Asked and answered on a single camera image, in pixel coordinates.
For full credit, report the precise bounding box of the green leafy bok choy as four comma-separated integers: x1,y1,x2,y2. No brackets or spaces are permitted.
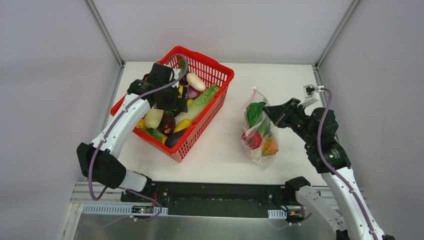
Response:
246,101,269,137

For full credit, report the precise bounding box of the clear zip top bag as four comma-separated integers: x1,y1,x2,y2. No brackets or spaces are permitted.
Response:
237,86,279,166

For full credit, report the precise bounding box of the red plastic shopping basket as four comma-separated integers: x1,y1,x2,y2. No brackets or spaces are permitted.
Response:
132,46,235,163

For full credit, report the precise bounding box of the toy pineapple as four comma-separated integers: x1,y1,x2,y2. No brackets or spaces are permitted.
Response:
262,134,279,156

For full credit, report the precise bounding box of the red bell pepper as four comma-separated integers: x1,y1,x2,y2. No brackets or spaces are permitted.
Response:
241,132,263,150

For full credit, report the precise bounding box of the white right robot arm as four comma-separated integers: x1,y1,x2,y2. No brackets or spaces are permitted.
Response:
263,98,394,240

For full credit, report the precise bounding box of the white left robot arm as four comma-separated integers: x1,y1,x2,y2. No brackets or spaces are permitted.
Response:
76,63,188,203

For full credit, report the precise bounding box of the white chinese cabbage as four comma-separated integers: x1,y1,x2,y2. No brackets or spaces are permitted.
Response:
174,84,220,124

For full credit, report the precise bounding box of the small white radish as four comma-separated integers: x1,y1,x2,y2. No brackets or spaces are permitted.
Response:
186,72,206,92

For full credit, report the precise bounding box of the yellow mango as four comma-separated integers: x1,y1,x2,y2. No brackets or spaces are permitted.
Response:
173,118,192,133

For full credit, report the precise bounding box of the dark red round fruit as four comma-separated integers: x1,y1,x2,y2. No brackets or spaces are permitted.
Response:
158,115,176,135

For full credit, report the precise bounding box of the large white radish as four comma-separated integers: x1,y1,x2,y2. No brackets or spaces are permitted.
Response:
144,108,164,129

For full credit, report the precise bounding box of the green parsley sprig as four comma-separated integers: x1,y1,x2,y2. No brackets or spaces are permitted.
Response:
145,128,167,144

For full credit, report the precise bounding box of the purple eggplant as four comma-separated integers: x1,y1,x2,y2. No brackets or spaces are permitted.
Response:
164,128,188,149

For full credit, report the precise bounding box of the yellow lemon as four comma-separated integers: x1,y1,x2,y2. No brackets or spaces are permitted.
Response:
135,118,147,131

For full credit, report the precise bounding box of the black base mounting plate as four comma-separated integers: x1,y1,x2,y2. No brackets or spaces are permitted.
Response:
120,181,305,218

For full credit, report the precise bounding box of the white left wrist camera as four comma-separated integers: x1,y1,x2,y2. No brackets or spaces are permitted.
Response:
169,67,185,82

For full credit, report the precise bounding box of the aluminium frame rail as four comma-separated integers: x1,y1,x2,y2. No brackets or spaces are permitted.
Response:
69,181,370,211

